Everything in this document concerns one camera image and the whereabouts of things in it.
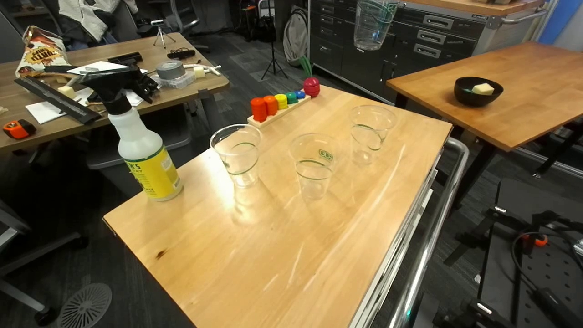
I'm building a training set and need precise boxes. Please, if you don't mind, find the white yellow spray bottle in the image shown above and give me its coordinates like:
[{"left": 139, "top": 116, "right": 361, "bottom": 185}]
[{"left": 82, "top": 67, "right": 183, "bottom": 200}]

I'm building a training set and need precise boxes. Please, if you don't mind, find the wooden office desk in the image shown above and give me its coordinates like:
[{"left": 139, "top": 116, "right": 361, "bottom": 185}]
[{"left": 0, "top": 30, "right": 232, "bottom": 152}]

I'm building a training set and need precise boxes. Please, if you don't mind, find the white jacket on chair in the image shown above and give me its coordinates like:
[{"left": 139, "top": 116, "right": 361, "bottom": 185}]
[{"left": 59, "top": 0, "right": 139, "bottom": 39}]

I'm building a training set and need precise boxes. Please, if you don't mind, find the clear cup with green logo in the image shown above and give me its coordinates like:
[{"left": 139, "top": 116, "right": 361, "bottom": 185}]
[{"left": 292, "top": 132, "right": 336, "bottom": 198}]

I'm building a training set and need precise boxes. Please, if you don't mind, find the grey tape roll stack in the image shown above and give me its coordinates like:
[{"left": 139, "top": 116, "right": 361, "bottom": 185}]
[{"left": 157, "top": 59, "right": 188, "bottom": 87}]

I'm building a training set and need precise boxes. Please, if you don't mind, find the orange black tape measure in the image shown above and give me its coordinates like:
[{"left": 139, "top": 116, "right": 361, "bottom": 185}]
[{"left": 4, "top": 118, "right": 37, "bottom": 140}]

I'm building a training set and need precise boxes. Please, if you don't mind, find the orange clamp handle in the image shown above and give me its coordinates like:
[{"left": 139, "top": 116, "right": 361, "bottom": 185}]
[{"left": 523, "top": 233, "right": 549, "bottom": 247}]

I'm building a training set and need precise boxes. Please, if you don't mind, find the orange toy cylinder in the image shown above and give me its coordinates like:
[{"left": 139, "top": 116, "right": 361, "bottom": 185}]
[{"left": 263, "top": 94, "right": 279, "bottom": 114}]

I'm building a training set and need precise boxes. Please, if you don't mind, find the wooden toy base board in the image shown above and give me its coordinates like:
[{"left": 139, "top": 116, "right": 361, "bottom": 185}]
[{"left": 248, "top": 90, "right": 310, "bottom": 125}]

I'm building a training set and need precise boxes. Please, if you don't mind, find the black bowl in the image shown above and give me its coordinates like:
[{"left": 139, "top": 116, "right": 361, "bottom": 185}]
[{"left": 454, "top": 76, "right": 505, "bottom": 107}]

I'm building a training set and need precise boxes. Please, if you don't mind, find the wooden side table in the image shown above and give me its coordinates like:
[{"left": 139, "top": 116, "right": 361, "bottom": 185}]
[{"left": 387, "top": 41, "right": 583, "bottom": 151}]

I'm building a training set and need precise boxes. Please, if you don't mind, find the yellow toy cylinder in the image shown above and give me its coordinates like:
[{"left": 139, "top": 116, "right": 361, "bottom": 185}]
[{"left": 275, "top": 92, "right": 288, "bottom": 109}]

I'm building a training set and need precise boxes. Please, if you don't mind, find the yellow food in bowl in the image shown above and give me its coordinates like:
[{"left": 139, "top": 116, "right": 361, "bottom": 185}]
[{"left": 472, "top": 81, "right": 496, "bottom": 94}]

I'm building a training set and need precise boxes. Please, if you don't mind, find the red toy cylinder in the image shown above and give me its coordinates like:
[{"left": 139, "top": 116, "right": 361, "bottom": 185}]
[{"left": 252, "top": 98, "right": 268, "bottom": 121}]

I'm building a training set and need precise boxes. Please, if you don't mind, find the red radish toy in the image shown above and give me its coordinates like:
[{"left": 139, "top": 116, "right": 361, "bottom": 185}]
[{"left": 299, "top": 56, "right": 321, "bottom": 98}]

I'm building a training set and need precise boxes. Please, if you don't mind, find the black keyboard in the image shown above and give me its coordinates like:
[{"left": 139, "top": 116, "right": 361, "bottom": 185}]
[{"left": 17, "top": 76, "right": 101, "bottom": 123}]

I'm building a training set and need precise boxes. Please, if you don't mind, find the steel cart frame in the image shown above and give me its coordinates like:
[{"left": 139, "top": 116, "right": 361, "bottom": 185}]
[{"left": 350, "top": 136, "right": 470, "bottom": 328}]

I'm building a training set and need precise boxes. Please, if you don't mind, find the snack chip bag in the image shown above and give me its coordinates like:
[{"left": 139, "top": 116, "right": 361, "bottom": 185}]
[{"left": 15, "top": 25, "right": 68, "bottom": 78}]

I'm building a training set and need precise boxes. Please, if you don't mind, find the blue toy cylinder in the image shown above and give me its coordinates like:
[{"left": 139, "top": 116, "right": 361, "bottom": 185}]
[{"left": 296, "top": 89, "right": 306, "bottom": 99}]

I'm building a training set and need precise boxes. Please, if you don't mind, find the clear plastic cup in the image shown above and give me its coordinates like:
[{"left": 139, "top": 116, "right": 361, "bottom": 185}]
[
  {"left": 350, "top": 105, "right": 394, "bottom": 151},
  {"left": 210, "top": 123, "right": 263, "bottom": 187},
  {"left": 354, "top": 0, "right": 401, "bottom": 50}
]

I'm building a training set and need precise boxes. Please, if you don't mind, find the green toy cylinder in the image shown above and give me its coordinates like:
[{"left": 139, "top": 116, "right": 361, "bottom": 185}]
[{"left": 286, "top": 90, "right": 297, "bottom": 103}]

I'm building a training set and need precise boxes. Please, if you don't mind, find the white paper sheet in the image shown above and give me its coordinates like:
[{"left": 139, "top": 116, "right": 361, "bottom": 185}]
[{"left": 26, "top": 101, "right": 64, "bottom": 123}]

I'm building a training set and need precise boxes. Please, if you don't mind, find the grey tool cabinet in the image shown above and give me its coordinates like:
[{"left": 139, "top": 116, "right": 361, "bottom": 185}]
[{"left": 308, "top": 0, "right": 551, "bottom": 99}]

